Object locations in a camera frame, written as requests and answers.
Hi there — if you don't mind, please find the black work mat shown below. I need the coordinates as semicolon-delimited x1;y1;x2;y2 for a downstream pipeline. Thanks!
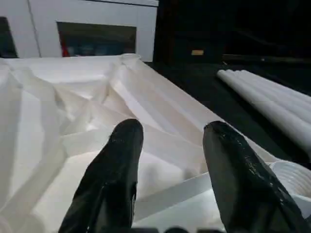
145;61;311;168

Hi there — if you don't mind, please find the glossy black long bar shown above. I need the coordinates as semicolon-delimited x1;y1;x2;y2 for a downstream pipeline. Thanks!
221;53;311;67

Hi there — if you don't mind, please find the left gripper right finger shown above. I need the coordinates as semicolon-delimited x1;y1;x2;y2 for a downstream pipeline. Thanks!
203;121;311;233

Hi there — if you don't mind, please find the white cabinet with glass doors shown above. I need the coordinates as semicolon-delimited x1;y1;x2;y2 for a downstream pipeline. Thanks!
0;0;159;62

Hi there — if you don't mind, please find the white plastic table leg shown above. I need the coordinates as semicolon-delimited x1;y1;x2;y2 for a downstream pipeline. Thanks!
242;69;311;100
227;69;311;119
216;69;311;157

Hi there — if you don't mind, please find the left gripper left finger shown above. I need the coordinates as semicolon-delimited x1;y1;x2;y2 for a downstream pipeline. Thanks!
58;119;145;233

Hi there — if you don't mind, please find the white plastic table top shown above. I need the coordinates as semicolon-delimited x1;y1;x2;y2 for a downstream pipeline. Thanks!
0;53;311;233

